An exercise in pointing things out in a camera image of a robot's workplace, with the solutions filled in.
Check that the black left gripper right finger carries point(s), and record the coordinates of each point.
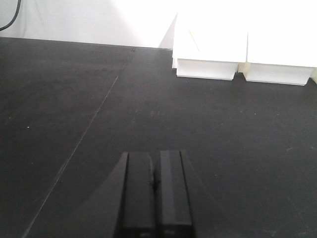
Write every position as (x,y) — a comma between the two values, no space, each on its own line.
(172,204)

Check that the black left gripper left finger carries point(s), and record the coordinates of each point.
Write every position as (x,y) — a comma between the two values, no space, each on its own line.
(137,205)

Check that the left white storage bin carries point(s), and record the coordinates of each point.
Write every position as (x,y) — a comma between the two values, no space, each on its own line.
(222,44)

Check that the white storage bin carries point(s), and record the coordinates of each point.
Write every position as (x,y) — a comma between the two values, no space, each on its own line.
(222,44)
(289,58)

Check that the yellow-green stirring rod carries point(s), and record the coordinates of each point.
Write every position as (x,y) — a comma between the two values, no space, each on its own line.
(193,38)

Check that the middle white storage bin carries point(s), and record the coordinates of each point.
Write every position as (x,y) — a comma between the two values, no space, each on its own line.
(289,58)

